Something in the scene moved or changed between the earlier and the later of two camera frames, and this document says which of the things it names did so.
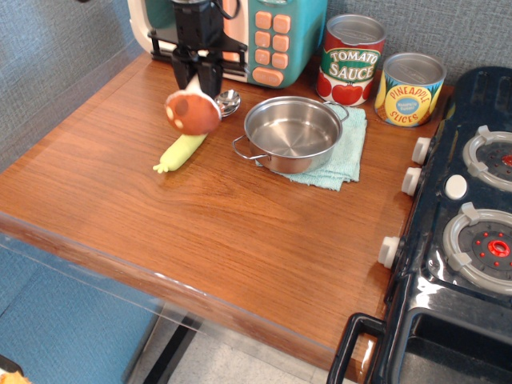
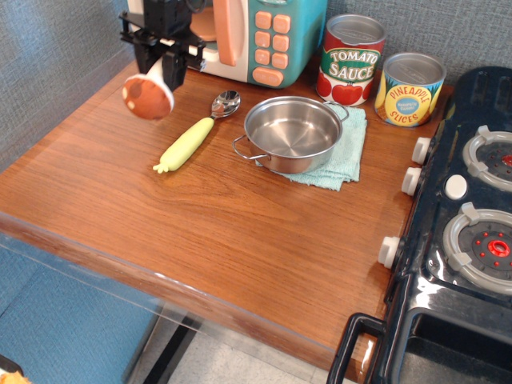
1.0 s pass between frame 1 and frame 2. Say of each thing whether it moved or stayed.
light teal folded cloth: stayed
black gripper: moved
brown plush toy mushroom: moved
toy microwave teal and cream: stayed
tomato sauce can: stayed
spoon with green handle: stayed
